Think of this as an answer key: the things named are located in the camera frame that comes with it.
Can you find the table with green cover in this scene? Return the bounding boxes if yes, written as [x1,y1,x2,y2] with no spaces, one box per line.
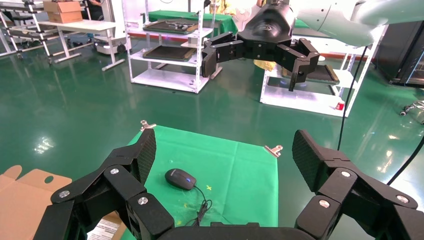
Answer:
[147,9,239,38]

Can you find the black cabinet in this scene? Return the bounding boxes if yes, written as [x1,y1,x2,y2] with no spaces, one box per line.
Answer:
[375,20,424,89]

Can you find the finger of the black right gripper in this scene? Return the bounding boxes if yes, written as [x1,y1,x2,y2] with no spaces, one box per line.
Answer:
[276,38,321,93]
[201,31,246,79]

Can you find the chair caster base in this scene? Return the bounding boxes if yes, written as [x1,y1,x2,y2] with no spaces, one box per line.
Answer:
[399,100,424,126]

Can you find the brown cardboard mailer box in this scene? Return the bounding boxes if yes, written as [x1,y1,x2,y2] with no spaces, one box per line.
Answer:
[0,164,128,240]

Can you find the green table cloth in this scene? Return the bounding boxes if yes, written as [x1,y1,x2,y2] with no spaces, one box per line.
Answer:
[119,125,280,240]

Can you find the white printed instruction sheet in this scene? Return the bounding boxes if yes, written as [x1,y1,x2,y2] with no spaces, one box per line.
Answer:
[86,218,122,240]

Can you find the dark tray with wooden edge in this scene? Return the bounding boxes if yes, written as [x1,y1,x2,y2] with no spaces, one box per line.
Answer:
[143,44,197,63]
[281,63,341,86]
[143,19,200,36]

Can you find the white work table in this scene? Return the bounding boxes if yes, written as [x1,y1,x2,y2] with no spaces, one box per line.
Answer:
[38,19,126,72]

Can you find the black wired computer mouse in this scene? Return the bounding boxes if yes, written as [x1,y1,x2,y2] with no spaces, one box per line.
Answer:
[164,168,214,228]

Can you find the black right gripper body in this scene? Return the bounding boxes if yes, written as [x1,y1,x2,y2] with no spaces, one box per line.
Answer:
[238,1,296,63]

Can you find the white wheeled machine base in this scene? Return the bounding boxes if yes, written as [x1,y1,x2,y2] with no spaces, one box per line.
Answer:
[93,35,127,56]

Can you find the brown cardboard carton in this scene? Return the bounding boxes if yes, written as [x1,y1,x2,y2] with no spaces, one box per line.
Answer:
[43,0,84,24]

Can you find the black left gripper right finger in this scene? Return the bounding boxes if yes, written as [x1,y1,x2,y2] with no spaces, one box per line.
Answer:
[292,129,424,240]

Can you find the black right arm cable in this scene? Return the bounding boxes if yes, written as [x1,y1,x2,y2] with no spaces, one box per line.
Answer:
[337,45,424,186]

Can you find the silver binder clip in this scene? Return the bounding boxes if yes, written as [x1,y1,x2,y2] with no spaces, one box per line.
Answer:
[139,119,157,132]
[263,144,283,158]

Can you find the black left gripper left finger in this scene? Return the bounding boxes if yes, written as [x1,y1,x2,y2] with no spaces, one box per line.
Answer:
[33,128,175,240]

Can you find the white metal shelf rack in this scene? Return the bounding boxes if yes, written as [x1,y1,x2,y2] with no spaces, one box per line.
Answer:
[121,0,223,95]
[259,24,388,118]

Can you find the aluminium tube frame rack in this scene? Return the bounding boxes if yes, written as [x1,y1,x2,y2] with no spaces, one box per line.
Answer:
[0,0,72,64]

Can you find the white standing fan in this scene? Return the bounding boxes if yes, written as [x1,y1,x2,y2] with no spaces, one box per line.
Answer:
[236,5,253,33]

